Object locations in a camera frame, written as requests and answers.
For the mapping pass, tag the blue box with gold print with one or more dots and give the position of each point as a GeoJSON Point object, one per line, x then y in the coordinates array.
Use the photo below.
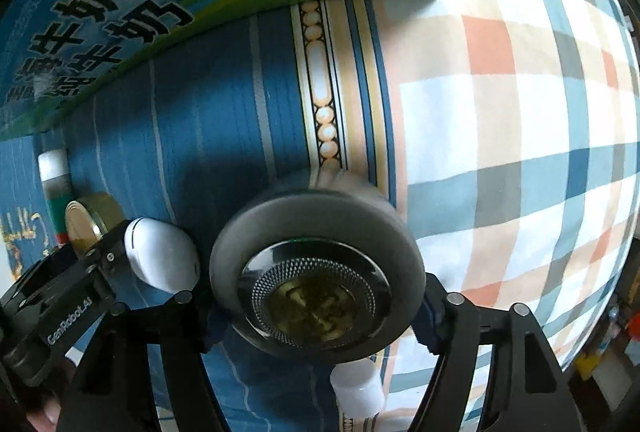
{"type": "Point", "coordinates": [20, 227]}

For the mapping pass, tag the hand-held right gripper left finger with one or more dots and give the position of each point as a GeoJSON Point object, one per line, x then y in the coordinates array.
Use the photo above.
{"type": "Point", "coordinates": [192, 318]}

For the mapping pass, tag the striped and plaid bedsheet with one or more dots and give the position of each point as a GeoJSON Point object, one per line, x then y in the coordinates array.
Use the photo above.
{"type": "Point", "coordinates": [475, 136]}

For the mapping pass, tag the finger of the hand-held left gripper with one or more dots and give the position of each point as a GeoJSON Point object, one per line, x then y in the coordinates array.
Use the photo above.
{"type": "Point", "coordinates": [107, 252]}

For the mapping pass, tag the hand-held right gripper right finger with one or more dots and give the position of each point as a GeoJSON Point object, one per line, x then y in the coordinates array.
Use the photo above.
{"type": "Point", "coordinates": [426, 324]}

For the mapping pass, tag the white egg-shaped case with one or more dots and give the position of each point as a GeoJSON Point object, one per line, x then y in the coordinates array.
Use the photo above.
{"type": "Point", "coordinates": [162, 254]}

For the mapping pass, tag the white-capped bottle with green label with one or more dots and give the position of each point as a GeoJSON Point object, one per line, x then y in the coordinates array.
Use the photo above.
{"type": "Point", "coordinates": [54, 177]}

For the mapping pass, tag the person's left hand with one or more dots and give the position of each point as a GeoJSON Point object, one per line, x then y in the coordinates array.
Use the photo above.
{"type": "Point", "coordinates": [47, 412]}

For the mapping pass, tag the round gold tin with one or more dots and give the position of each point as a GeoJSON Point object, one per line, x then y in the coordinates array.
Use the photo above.
{"type": "Point", "coordinates": [87, 219]}

